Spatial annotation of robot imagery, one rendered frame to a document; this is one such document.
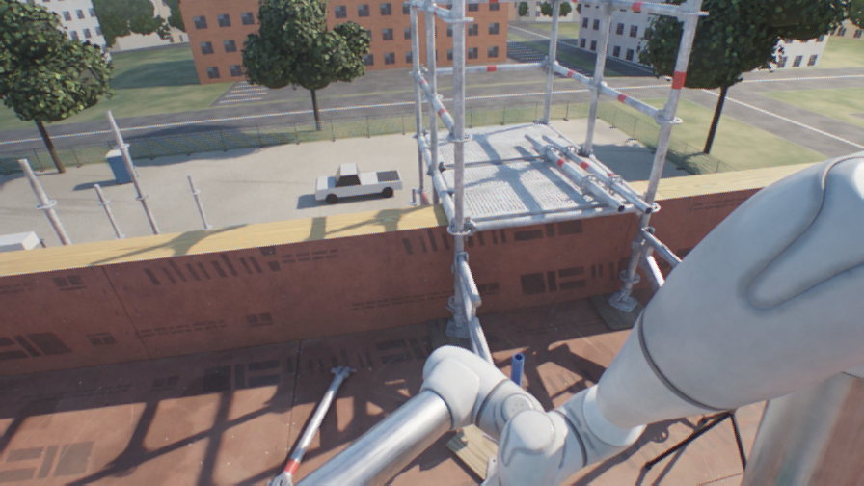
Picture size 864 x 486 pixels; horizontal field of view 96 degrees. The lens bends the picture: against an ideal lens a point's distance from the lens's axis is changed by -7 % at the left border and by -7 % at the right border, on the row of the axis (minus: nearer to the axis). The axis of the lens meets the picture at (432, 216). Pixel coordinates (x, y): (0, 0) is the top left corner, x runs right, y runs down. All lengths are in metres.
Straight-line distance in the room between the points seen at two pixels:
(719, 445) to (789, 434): 1.96
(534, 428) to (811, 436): 0.36
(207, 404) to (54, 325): 0.99
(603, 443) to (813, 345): 0.54
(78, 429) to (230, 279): 1.07
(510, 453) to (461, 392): 0.28
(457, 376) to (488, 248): 1.50
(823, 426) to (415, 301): 2.23
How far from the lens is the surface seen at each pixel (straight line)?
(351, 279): 2.43
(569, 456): 0.78
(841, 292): 0.29
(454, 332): 2.60
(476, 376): 1.02
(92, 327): 3.00
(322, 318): 2.62
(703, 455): 2.45
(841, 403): 0.52
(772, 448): 0.58
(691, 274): 0.33
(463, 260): 2.21
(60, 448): 2.89
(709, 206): 3.08
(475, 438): 2.20
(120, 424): 2.80
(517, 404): 0.96
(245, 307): 2.61
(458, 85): 1.87
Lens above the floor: 1.90
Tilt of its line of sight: 30 degrees down
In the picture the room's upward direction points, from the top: 2 degrees counter-clockwise
